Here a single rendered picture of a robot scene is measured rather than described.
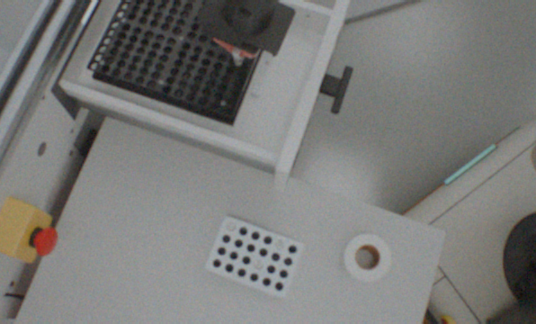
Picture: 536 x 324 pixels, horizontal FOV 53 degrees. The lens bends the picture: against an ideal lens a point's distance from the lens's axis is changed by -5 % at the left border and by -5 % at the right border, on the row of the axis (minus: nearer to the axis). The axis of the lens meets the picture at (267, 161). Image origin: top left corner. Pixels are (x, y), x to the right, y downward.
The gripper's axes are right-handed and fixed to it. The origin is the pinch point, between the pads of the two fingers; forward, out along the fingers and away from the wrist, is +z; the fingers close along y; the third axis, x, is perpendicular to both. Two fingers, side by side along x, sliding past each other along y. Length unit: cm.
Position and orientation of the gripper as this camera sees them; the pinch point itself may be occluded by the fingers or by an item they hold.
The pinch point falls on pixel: (237, 48)
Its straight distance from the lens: 74.5
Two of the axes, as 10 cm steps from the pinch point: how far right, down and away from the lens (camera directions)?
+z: -1.7, 2.5, 9.5
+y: -9.2, -3.9, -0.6
